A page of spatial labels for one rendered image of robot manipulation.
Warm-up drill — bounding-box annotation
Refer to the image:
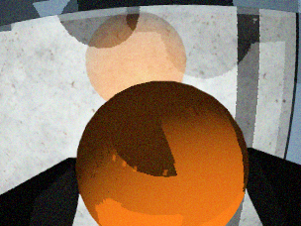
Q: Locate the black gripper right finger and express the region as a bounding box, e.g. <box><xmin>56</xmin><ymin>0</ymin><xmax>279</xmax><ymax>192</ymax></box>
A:
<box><xmin>247</xmin><ymin>148</ymin><xmax>301</xmax><ymax>226</ymax></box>

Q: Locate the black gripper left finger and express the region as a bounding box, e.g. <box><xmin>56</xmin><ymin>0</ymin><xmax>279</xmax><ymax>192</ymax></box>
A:
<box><xmin>0</xmin><ymin>157</ymin><xmax>79</xmax><ymax>226</ymax></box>

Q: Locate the translucent peach ball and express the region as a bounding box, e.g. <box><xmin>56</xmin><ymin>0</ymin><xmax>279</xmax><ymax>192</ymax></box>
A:
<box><xmin>86</xmin><ymin>10</ymin><xmax>186</xmax><ymax>101</ymax></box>

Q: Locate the low clear l-shaped glass wall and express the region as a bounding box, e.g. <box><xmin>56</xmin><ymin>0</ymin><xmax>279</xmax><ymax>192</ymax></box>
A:
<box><xmin>0</xmin><ymin>5</ymin><xmax>297</xmax><ymax>226</ymax></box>

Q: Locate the orange ball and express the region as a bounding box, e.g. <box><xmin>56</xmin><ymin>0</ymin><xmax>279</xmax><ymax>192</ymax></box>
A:
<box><xmin>75</xmin><ymin>80</ymin><xmax>250</xmax><ymax>226</ymax></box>

